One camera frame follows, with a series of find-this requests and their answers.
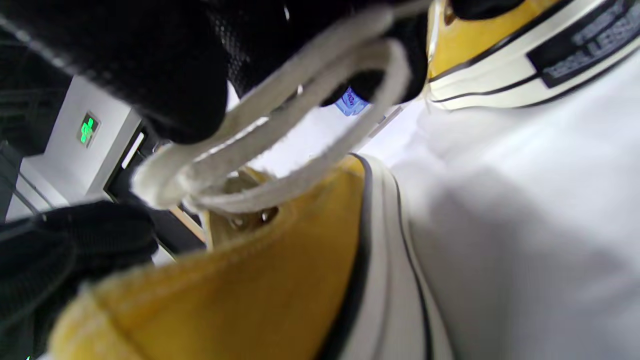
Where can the black door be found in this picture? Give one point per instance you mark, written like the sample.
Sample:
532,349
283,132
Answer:
172,227

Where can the person's left hand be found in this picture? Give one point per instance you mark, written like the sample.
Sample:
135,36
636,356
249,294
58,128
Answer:
60,250

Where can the green exit sign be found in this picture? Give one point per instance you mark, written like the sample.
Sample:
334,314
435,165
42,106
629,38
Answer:
88,129

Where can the person's right hand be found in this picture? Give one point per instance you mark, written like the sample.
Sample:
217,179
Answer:
150,55

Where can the yellow canvas shoe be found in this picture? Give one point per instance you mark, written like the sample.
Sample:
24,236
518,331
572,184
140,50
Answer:
250,300
475,37

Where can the white shoe lace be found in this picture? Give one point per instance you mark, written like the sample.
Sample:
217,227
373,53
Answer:
170,180

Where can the blue water bottle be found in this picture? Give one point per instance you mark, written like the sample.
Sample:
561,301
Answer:
351,103

